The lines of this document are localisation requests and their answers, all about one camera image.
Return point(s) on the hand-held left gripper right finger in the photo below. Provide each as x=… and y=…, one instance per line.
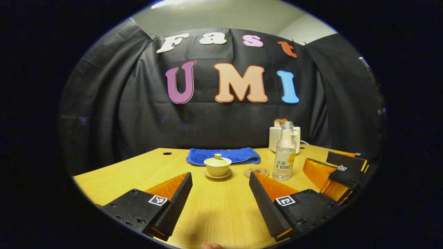
x=264, y=204

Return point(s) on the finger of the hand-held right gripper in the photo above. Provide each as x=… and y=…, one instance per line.
x=346, y=176
x=346, y=159

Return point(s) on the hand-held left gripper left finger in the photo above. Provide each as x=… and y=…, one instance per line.
x=176, y=204

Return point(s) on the round wooden coaster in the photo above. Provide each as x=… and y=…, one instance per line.
x=254, y=172

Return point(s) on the clear glass water bottle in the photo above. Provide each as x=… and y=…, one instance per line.
x=284, y=162

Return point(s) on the yellow teacup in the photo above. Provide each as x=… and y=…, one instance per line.
x=217, y=171

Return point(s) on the yellow saucer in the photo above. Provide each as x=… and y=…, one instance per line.
x=217, y=177

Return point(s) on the blue towel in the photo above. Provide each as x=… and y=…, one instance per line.
x=242, y=155

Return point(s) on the cream toaster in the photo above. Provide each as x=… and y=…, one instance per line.
x=275, y=138

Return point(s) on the bread slice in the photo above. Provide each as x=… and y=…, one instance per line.
x=277, y=122
x=283, y=121

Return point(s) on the black backdrop cloth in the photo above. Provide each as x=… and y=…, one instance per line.
x=138, y=121

